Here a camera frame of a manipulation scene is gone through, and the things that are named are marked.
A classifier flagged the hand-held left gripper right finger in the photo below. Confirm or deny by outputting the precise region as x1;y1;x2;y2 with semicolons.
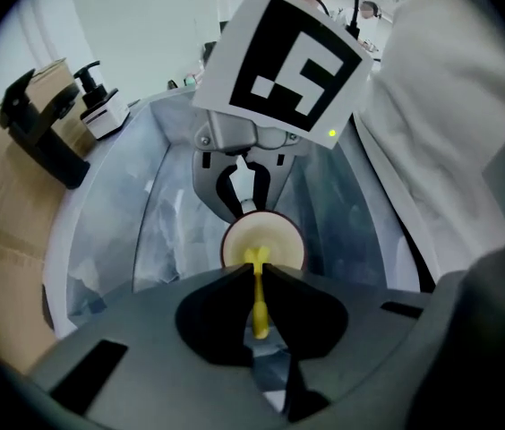
263;262;433;426

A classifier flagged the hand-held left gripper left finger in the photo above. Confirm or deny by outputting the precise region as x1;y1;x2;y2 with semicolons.
28;263;287;430

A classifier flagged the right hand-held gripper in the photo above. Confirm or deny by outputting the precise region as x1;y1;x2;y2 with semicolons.
192;0;374;223

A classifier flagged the white cup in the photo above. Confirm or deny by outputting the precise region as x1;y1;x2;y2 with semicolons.
219;198;306;271

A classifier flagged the yellow sponge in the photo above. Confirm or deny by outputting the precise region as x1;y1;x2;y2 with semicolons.
244;246;274;341

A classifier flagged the marble pattern sink cabinet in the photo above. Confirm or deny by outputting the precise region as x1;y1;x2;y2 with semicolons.
41;85;437;366

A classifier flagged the black white soap dispenser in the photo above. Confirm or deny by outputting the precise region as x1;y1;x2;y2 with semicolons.
73;60;131;142

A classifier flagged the large cardboard sheet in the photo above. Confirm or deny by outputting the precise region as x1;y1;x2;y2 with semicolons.
0;58;97;375

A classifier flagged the black faucet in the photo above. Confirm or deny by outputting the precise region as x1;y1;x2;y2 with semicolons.
0;68;92;191

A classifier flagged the person's white shirt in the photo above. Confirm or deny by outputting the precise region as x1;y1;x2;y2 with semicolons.
350;0;505;295

